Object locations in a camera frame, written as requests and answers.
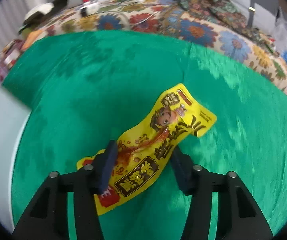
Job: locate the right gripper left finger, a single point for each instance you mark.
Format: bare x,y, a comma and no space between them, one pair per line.
46,215

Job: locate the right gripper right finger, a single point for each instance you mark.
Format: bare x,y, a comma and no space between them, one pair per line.
239,215

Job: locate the yellow red spicy snack bag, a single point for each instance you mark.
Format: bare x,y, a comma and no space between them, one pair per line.
145,149

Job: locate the white storage box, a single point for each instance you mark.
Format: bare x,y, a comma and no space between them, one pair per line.
13,118

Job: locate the floral bed sheet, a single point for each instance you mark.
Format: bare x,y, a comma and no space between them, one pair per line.
165,17

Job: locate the clear plastic bag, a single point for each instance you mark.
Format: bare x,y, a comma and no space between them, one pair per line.
279,33

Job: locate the grey pillow right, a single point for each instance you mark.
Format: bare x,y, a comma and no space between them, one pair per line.
261,14

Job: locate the white cap on clothes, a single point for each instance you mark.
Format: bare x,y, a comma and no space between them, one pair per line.
39,10

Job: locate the floral folded blanket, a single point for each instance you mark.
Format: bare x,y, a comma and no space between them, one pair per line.
222,12

